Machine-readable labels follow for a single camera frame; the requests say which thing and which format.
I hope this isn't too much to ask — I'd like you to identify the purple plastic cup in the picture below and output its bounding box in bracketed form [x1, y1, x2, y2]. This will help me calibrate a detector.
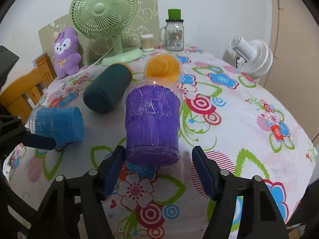
[123, 78, 182, 167]

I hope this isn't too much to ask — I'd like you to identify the blue plastic cup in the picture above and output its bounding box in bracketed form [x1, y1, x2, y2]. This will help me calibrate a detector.
[26, 106, 84, 150]

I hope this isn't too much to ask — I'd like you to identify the dark teal cup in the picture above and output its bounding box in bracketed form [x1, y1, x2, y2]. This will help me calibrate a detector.
[83, 63, 134, 114]

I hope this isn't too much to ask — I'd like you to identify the orange plastic cup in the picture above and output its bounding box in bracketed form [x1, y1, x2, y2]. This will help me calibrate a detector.
[144, 53, 181, 83]

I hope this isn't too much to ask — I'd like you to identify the green cup on jar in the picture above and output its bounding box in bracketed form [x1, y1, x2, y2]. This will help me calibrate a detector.
[168, 9, 182, 21]

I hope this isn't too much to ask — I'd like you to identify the wooden chair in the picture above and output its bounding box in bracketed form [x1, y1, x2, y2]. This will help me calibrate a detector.
[1, 53, 57, 124]

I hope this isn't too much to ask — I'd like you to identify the purple plush rabbit toy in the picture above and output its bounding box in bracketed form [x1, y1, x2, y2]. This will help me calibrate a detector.
[53, 26, 82, 79]

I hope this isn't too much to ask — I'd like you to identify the floral tablecloth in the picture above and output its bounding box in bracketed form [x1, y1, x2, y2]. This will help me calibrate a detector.
[4, 48, 317, 238]

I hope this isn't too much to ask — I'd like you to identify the green desk fan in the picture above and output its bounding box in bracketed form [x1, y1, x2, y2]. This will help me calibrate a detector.
[69, 0, 143, 66]

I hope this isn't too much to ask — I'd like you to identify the cotton swab container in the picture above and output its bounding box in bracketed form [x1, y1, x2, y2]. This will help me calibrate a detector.
[141, 33, 154, 51]

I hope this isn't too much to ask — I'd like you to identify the white circulator fan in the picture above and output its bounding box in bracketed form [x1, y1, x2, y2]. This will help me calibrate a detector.
[222, 36, 273, 81]

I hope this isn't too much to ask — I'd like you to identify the beige cartoon cardboard panel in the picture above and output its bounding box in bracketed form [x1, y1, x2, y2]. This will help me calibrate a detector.
[38, 0, 160, 65]

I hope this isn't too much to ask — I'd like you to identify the glass mason jar mug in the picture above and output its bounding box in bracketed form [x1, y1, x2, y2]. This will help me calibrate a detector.
[159, 20, 184, 52]

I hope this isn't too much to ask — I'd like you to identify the white fan power cable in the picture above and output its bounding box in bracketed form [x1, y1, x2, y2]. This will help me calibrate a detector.
[84, 35, 120, 68]

